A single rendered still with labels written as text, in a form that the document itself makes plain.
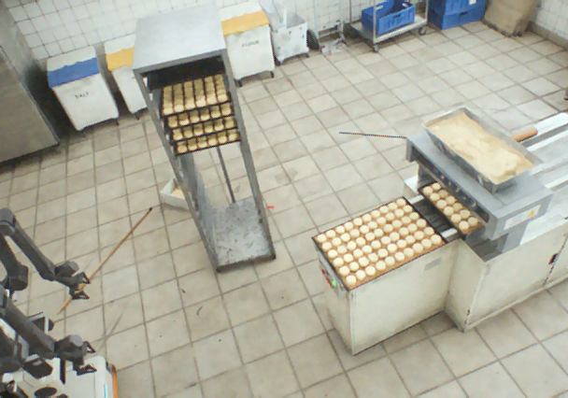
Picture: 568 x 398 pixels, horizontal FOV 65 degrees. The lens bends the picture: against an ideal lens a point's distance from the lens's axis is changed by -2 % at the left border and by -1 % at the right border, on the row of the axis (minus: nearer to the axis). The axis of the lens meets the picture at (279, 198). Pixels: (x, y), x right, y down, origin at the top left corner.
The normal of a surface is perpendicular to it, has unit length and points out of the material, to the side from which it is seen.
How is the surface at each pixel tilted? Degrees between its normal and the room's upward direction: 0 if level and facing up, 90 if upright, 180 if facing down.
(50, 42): 90
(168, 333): 0
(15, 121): 90
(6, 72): 90
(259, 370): 0
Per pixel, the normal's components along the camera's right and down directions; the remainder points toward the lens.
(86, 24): 0.33, 0.64
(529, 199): -0.14, -0.70
